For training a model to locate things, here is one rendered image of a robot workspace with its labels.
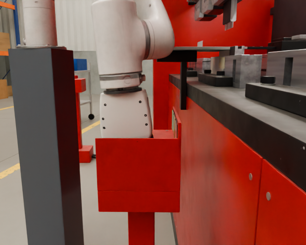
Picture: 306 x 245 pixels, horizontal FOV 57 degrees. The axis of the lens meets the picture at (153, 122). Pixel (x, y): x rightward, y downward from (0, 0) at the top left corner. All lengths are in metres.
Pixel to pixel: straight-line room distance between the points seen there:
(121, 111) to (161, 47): 0.14
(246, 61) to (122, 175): 0.50
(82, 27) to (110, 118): 8.54
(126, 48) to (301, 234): 0.38
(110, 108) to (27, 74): 0.69
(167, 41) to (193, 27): 1.39
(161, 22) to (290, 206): 0.39
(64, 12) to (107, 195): 8.90
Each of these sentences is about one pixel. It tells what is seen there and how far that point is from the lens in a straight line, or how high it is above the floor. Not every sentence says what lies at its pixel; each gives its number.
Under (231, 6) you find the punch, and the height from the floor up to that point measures 1.14.
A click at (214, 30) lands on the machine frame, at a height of 1.15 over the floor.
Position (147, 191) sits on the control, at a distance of 0.56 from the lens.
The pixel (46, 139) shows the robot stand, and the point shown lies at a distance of 1.20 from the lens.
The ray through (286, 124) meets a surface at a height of 0.88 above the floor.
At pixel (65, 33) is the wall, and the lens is 9.29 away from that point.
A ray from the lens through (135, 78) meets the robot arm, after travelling 0.53.
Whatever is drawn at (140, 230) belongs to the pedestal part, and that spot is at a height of 0.58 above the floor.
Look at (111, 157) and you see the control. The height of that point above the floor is 0.77.
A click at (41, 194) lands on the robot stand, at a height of 0.41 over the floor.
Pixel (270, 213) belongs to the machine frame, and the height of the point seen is 0.77.
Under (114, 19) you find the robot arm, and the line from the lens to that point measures 0.52.
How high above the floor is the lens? 0.95
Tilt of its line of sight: 12 degrees down
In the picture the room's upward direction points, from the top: straight up
